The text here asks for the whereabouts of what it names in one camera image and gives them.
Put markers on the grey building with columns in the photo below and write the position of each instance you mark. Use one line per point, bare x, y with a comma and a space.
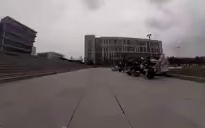
120, 50

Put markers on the grey concrete pavement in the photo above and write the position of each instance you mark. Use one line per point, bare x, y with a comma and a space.
100, 100

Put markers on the tall lamp pole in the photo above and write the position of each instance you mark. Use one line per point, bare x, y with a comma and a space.
149, 43

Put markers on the low grey building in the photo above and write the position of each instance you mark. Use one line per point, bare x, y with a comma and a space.
50, 55

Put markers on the wide grey stone steps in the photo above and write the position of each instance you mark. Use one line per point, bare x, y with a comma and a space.
20, 68

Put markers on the row of trees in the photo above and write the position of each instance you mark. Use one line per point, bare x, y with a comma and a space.
190, 60

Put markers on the grey kerb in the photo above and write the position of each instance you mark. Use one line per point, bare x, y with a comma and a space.
190, 78

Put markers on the dark glass building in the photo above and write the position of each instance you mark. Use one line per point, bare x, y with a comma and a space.
13, 38

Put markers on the grass strip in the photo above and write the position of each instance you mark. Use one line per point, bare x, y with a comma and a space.
195, 72

